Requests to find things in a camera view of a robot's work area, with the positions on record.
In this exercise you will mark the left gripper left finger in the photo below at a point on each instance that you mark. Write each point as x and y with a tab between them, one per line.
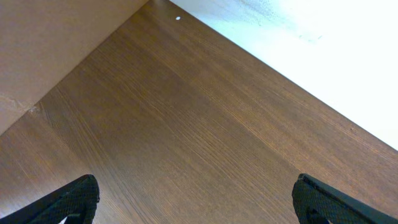
75	202

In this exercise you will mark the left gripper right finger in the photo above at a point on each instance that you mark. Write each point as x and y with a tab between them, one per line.
317	202

